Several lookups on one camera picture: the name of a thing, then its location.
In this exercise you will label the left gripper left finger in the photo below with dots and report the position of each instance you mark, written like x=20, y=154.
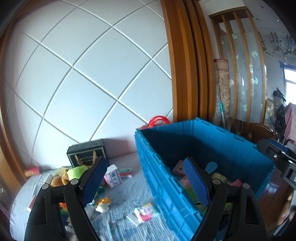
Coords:
x=45, y=220

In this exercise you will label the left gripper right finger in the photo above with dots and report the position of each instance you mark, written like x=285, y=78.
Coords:
x=230, y=209

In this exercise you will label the cream plush with orange bow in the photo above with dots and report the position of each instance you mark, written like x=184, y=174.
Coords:
x=103, y=204

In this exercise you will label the pink white tissue packet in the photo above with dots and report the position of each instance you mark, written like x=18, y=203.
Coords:
x=146, y=212

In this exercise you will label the wooden chair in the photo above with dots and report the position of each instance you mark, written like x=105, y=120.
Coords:
x=254, y=132

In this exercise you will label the brown bear plush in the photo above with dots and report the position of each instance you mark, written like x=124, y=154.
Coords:
x=60, y=180

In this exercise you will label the blue plastic storage crate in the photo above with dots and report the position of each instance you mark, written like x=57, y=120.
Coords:
x=162, y=147

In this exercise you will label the red snack can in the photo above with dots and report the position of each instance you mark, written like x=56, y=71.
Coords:
x=32, y=171

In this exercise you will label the large green plush toy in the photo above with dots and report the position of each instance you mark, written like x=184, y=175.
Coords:
x=76, y=173

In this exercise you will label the black gift bag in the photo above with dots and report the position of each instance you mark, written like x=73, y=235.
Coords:
x=86, y=153

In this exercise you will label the pink tissue pack box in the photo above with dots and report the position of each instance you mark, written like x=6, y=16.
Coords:
x=112, y=176

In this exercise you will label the rolled patterned carpet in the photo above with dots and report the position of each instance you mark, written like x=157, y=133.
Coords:
x=222, y=107

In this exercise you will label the small white flat box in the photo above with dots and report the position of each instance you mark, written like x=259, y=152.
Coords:
x=134, y=219

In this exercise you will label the small red white box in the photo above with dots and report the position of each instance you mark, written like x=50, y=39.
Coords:
x=125, y=173

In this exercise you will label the red plastic case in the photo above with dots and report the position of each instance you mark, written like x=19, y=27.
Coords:
x=157, y=120

